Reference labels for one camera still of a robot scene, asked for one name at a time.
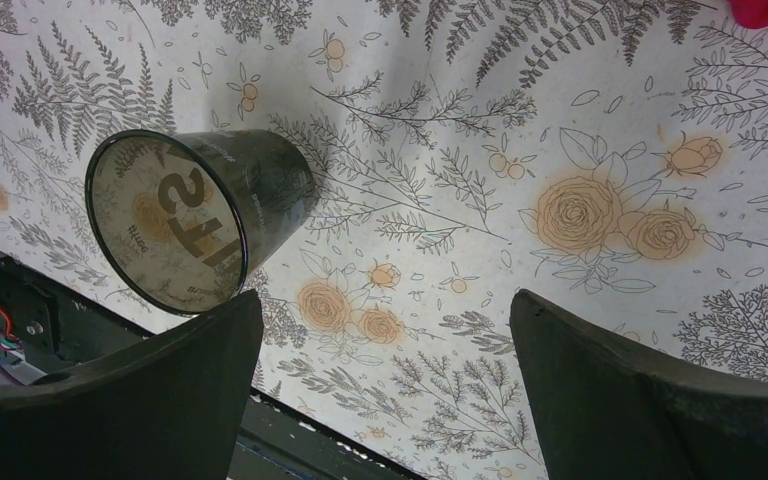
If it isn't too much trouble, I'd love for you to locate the dark translucent coffee cup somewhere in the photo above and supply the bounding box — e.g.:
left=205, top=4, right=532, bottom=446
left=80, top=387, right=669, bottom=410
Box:
left=85, top=129, right=316, bottom=315

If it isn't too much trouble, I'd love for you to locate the red cloth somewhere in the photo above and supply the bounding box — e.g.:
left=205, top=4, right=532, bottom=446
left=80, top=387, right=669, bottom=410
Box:
left=728, top=0, right=768, bottom=29

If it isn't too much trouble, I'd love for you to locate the floral table mat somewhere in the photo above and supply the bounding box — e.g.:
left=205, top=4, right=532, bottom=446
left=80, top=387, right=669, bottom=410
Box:
left=0, top=1, right=768, bottom=479

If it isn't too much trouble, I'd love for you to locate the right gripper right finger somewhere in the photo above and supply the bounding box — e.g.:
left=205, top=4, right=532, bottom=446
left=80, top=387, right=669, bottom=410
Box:
left=509, top=290, right=768, bottom=479

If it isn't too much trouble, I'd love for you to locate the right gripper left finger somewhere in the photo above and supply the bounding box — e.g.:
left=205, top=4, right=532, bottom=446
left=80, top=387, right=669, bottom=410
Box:
left=0, top=291, right=263, bottom=479

